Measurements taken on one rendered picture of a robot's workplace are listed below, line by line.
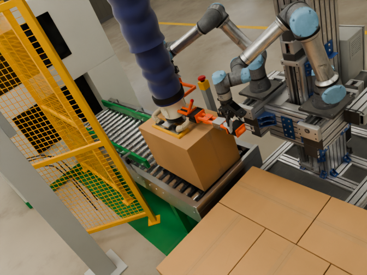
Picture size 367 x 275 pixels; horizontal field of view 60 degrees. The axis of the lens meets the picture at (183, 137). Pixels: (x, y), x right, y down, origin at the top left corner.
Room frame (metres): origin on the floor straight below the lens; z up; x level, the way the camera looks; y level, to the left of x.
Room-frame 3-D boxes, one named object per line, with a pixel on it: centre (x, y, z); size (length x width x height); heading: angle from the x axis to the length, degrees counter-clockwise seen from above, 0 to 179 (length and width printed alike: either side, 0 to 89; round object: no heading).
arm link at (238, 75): (1.49, -0.40, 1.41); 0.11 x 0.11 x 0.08; 73
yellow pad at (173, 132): (1.97, 0.06, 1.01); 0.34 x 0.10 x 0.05; 28
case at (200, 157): (2.01, -0.02, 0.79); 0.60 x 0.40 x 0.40; 28
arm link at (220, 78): (1.50, -0.30, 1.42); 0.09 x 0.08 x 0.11; 73
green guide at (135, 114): (3.16, 0.33, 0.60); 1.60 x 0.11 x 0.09; 30
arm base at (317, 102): (1.48, -0.85, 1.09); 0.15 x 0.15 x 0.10
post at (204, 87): (2.45, -0.34, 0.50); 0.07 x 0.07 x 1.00; 30
